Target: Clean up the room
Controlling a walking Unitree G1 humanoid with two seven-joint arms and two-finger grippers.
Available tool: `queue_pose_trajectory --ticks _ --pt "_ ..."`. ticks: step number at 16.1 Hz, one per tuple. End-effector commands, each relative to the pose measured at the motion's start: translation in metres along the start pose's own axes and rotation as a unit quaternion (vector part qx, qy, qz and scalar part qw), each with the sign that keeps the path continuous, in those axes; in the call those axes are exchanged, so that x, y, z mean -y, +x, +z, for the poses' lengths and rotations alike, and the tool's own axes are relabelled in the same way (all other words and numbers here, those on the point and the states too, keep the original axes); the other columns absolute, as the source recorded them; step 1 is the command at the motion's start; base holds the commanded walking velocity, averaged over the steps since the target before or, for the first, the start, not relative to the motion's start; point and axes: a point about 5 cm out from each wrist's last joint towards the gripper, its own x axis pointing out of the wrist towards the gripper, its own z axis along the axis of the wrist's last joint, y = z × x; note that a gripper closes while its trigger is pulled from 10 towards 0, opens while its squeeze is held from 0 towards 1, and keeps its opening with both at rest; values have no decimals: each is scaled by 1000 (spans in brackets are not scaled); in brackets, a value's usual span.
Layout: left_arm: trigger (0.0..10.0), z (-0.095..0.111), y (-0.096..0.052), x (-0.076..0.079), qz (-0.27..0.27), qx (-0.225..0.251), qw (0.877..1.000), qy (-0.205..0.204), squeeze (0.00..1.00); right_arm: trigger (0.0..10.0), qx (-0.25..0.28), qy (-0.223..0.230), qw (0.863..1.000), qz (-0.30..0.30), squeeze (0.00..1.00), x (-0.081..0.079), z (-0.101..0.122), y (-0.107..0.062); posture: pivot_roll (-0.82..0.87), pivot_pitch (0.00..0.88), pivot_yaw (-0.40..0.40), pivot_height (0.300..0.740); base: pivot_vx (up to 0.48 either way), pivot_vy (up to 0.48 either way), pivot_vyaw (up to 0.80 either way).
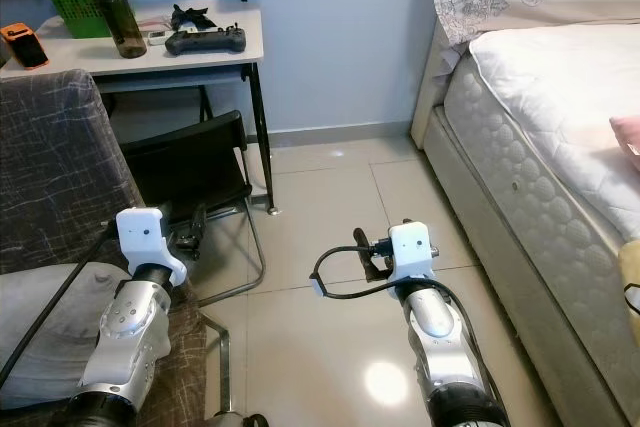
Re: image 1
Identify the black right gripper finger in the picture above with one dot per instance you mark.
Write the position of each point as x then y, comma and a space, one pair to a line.
362, 240

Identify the pink cartoon pillow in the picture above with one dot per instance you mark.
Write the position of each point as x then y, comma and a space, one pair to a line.
628, 137

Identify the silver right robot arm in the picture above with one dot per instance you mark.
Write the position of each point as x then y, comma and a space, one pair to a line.
435, 347

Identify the green plastic basket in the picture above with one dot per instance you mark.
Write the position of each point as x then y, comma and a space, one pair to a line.
78, 15

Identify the white desk black legs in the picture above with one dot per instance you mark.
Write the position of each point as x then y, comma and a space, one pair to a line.
80, 62

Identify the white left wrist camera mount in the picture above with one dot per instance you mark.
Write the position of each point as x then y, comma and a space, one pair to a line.
140, 237

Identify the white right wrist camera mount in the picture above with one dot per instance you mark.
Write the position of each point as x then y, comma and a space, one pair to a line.
412, 247

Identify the plain grey cushion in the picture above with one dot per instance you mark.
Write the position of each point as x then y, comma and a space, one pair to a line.
50, 327

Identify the black remote controller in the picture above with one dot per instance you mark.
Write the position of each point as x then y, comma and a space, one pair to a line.
205, 42

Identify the dark water bottle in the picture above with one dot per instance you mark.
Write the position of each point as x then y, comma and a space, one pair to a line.
125, 25

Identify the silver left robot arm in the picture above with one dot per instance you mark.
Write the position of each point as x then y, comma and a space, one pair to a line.
130, 332

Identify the small white gadget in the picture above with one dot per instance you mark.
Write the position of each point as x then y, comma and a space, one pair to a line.
157, 37

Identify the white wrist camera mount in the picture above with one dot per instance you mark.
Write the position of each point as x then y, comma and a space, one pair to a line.
140, 237
412, 247

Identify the black folding chair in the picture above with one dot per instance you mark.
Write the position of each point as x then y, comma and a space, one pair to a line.
190, 162

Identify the yellow cartoon egg blanket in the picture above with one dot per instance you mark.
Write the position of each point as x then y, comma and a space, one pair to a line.
630, 287

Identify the orange black handheld device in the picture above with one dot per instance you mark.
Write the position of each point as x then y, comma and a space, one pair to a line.
25, 47

